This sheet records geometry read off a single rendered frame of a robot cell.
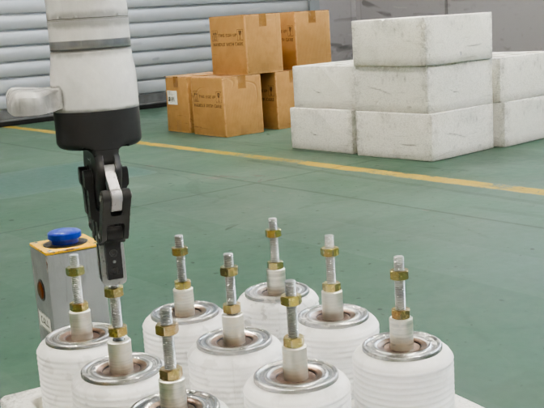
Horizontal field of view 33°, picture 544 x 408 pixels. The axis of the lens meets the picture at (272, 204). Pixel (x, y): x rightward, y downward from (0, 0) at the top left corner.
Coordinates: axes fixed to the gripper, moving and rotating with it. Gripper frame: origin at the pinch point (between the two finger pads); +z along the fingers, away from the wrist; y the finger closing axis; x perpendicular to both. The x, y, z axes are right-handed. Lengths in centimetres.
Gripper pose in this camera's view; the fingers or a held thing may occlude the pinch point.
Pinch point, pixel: (111, 261)
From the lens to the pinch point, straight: 86.5
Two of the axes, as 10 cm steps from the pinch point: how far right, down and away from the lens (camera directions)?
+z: 0.6, 9.8, 1.9
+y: -3.4, -1.6, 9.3
